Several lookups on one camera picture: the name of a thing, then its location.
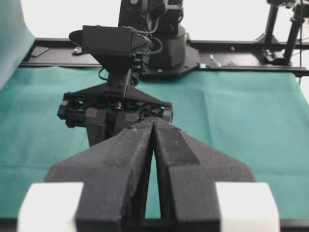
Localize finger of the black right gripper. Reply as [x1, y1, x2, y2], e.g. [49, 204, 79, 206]
[85, 108, 106, 146]
[114, 112, 139, 135]

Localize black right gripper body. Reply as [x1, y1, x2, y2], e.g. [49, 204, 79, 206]
[57, 84, 173, 128]

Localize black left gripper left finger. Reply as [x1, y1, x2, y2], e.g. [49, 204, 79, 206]
[44, 118, 154, 232]

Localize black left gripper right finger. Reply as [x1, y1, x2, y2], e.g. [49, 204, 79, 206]
[153, 119, 255, 232]

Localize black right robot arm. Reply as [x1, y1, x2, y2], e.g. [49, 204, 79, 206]
[57, 0, 187, 145]

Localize green table cloth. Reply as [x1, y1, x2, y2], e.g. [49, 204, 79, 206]
[0, 0, 309, 219]

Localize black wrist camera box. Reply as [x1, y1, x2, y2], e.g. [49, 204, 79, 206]
[68, 25, 153, 58]

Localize black metal base frame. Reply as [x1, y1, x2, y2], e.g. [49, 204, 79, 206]
[20, 38, 309, 77]

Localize black camera stand posts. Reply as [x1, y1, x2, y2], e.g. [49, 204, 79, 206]
[254, 0, 309, 66]

